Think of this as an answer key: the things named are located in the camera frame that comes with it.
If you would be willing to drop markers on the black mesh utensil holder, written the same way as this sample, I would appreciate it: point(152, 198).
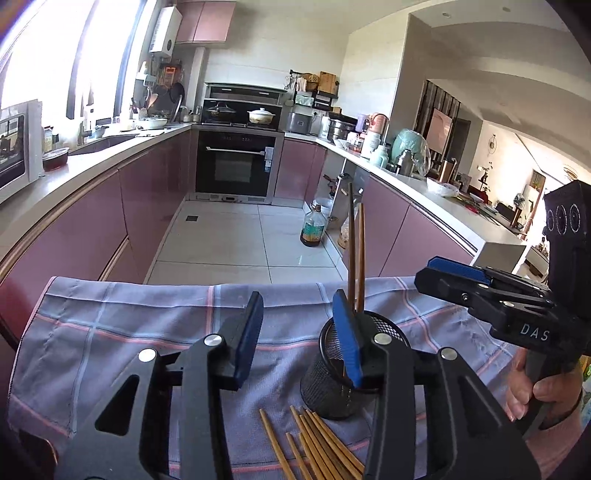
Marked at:
point(318, 378)

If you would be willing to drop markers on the cooking oil bottle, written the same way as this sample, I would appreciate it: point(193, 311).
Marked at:
point(312, 228)

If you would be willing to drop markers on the silver rice cooker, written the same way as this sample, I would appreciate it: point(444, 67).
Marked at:
point(300, 122)

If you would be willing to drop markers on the steel stove hood unit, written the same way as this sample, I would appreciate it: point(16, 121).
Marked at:
point(244, 92)

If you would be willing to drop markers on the pile of wooden chopsticks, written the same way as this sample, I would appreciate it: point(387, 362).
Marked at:
point(318, 438)

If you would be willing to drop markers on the dish rack with utensils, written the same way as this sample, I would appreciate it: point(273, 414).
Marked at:
point(161, 92)

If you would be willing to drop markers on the kitchen faucet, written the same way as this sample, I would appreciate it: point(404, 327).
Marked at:
point(85, 122)

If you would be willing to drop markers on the dark red bowl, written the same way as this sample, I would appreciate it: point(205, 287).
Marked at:
point(55, 159)

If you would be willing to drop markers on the black spice rack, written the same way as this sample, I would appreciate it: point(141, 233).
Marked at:
point(318, 90)

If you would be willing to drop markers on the pink upper cabinet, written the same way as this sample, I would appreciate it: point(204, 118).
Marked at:
point(205, 21)

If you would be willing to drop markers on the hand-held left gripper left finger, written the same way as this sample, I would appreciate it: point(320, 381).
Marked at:
point(249, 344)

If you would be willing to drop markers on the cream casserole pot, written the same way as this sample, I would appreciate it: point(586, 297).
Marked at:
point(262, 116)

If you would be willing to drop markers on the black built-in oven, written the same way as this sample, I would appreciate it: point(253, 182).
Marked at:
point(233, 164)

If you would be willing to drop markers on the black lidded wok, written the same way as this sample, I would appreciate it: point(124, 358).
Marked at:
point(220, 113)

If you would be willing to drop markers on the white microwave oven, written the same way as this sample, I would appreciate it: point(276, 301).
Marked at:
point(14, 147)

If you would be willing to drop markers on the white bowl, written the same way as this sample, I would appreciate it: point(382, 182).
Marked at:
point(441, 187)

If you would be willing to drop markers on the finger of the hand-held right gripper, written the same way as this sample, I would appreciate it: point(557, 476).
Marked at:
point(457, 268)
point(443, 286)

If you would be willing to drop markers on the teal wrapped appliance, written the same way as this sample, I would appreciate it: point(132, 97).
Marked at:
point(408, 147)

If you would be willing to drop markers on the white water heater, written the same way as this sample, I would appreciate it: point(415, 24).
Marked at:
point(165, 30)

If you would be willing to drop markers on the pink lower cabinets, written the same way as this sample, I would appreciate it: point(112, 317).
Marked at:
point(92, 217)
point(415, 230)

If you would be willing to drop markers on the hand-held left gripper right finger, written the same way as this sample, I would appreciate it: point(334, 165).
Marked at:
point(347, 341)

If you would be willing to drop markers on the pink kettle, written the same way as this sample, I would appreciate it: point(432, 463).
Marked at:
point(377, 123)

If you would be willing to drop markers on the light brown chopstick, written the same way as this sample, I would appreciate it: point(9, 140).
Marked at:
point(361, 258)

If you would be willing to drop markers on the blue plaid cloth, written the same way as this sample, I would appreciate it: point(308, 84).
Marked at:
point(138, 314)

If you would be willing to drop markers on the silver steamer pot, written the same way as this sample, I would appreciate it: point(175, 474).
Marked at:
point(344, 128)

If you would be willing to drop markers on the person's right forearm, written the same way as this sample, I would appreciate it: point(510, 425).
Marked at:
point(561, 450)

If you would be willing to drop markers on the person's right hand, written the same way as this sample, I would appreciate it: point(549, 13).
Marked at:
point(556, 394)

